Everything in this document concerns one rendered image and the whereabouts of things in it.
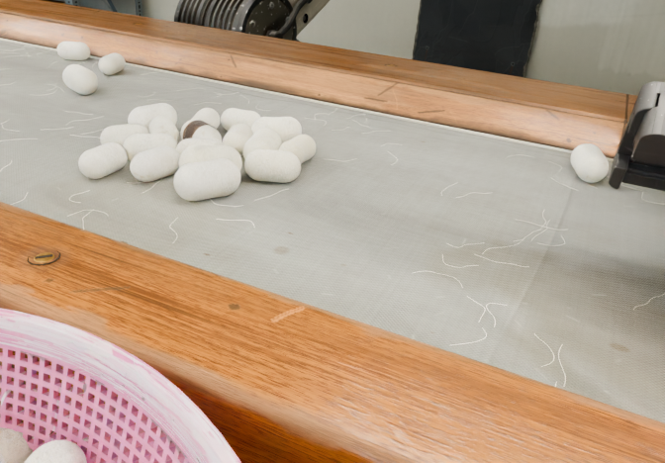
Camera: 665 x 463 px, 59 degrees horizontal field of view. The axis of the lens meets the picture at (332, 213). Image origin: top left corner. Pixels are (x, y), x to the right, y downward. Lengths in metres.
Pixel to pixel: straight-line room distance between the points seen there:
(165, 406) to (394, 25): 2.38
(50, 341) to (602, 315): 0.22
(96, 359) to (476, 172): 0.29
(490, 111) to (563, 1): 1.89
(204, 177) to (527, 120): 0.27
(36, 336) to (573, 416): 0.17
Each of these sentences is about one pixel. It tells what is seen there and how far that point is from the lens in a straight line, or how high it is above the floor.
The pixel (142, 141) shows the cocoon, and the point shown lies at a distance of 0.39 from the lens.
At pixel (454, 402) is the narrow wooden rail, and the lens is 0.19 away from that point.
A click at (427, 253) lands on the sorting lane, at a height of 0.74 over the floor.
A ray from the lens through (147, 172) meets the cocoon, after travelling 0.36.
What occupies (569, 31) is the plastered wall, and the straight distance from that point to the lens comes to 2.39.
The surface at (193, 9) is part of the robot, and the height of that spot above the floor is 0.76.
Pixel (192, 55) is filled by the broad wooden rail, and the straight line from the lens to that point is 0.62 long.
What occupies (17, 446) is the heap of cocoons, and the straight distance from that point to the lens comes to 0.23.
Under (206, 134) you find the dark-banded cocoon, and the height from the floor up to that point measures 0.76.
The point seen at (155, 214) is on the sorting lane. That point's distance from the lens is 0.34.
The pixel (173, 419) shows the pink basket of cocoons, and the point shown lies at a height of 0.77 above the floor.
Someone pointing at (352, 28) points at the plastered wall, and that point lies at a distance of 2.58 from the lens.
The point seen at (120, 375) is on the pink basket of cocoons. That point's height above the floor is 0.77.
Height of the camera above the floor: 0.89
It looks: 27 degrees down
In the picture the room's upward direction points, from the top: 4 degrees clockwise
